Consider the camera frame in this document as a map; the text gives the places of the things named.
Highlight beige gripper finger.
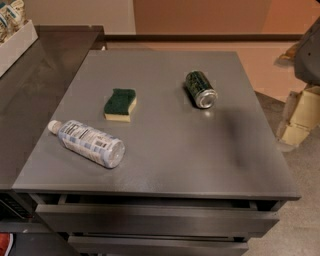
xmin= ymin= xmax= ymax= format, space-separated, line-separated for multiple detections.
xmin=276 ymin=119 xmax=310 ymax=146
xmin=283 ymin=86 xmax=320 ymax=128

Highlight green soda can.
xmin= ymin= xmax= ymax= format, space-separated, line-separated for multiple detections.
xmin=185 ymin=70 xmax=218 ymax=109

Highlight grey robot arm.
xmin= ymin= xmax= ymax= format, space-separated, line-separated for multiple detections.
xmin=276 ymin=17 xmax=320 ymax=152

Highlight grey drawer cabinet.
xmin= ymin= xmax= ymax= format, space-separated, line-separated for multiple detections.
xmin=14 ymin=50 xmax=299 ymax=245

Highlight green and yellow sponge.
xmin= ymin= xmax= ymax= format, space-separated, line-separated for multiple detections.
xmin=104 ymin=88 xmax=137 ymax=122

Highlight clear plastic water bottle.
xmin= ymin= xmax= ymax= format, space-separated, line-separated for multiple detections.
xmin=48 ymin=120 xmax=125 ymax=169

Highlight upper grey drawer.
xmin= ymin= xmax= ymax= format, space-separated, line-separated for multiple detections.
xmin=37 ymin=204 xmax=278 ymax=237

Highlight grey drawer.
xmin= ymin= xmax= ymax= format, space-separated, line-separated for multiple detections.
xmin=68 ymin=236 xmax=248 ymax=256
xmin=37 ymin=204 xmax=278 ymax=237

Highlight lower grey drawer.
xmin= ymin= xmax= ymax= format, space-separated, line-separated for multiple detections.
xmin=68 ymin=236 xmax=248 ymax=256

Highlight white cardboard box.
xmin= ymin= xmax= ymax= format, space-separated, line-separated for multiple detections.
xmin=0 ymin=20 xmax=38 ymax=77

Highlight snack bags in box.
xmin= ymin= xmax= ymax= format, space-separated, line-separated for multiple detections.
xmin=0 ymin=0 xmax=26 ymax=43

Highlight red object at floor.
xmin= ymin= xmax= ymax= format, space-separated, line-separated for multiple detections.
xmin=0 ymin=233 xmax=14 ymax=256

